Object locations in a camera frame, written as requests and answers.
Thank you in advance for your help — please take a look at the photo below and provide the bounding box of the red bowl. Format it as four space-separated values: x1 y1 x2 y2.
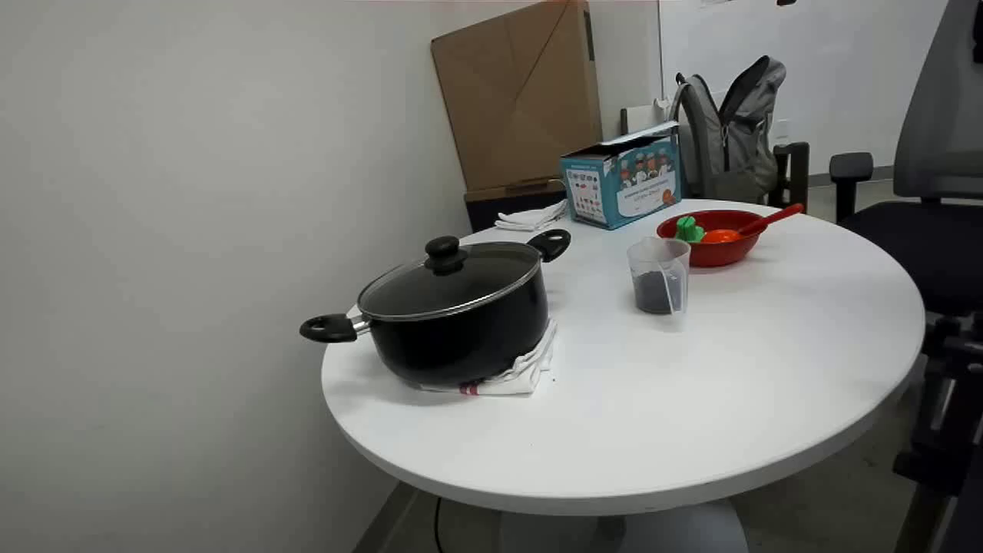
654 209 772 270

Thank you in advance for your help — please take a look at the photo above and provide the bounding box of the black pot lid with knob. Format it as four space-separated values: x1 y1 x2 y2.
356 234 544 322

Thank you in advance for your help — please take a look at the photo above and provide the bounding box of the white crumpled napkin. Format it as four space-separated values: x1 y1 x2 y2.
491 196 570 234

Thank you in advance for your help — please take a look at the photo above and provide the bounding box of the black cooking pot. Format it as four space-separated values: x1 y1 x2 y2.
298 227 574 390

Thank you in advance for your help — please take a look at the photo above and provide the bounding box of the white cloth with red print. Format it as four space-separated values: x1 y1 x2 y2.
450 320 562 398

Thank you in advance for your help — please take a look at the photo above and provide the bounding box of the blue printed cardboard box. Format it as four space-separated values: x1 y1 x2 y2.
558 120 685 234

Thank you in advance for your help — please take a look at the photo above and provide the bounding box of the large brown cardboard sheet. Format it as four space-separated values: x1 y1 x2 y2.
426 0 605 203

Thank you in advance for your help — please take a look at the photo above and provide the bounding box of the green plastic toy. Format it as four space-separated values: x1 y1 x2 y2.
674 212 709 247

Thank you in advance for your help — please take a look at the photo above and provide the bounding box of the grey backpack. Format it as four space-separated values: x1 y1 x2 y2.
674 53 792 207

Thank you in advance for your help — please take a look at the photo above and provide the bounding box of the black wooden chair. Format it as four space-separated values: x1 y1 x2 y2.
766 139 810 212

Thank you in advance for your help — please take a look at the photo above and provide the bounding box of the black office chair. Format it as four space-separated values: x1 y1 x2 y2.
826 0 983 553

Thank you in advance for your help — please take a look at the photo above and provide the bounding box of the white table pedestal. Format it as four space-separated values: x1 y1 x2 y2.
498 500 749 553

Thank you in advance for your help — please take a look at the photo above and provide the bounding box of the white wall board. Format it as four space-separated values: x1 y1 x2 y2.
658 0 951 181

